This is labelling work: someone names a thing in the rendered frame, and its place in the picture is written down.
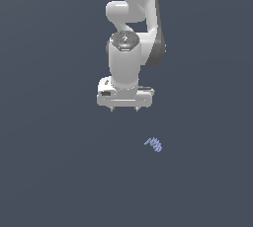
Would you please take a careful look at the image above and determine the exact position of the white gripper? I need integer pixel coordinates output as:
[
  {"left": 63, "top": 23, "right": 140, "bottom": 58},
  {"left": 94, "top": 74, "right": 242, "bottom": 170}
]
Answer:
[{"left": 96, "top": 76, "right": 156, "bottom": 113}]

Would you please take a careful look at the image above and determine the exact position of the small pale blue ridged object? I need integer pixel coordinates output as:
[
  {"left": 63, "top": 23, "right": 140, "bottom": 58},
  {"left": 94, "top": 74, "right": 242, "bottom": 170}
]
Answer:
[{"left": 143, "top": 136, "right": 163, "bottom": 154}]

